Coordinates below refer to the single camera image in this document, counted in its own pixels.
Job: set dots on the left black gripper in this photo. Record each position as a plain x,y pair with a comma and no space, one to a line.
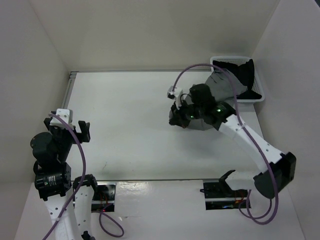
85,133

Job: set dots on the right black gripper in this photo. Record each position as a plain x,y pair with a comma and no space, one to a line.
177,117

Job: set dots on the grey pleated skirt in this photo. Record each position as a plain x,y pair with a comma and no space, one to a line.
222,88

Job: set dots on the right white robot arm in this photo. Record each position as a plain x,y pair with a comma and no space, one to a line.
276,169

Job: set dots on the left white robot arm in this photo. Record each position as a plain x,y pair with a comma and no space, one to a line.
68,201

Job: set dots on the black skirt in basket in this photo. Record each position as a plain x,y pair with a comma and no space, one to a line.
245,74

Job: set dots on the white plastic laundry basket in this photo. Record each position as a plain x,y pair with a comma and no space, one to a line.
239,60

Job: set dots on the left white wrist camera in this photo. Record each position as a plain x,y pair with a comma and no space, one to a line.
62,119

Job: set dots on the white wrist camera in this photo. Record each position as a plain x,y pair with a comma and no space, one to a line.
175,93
62,119

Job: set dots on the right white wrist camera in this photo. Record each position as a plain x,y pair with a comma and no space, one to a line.
175,93

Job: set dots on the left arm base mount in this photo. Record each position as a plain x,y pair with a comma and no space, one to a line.
104,197

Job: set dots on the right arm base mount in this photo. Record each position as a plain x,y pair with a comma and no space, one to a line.
217,198

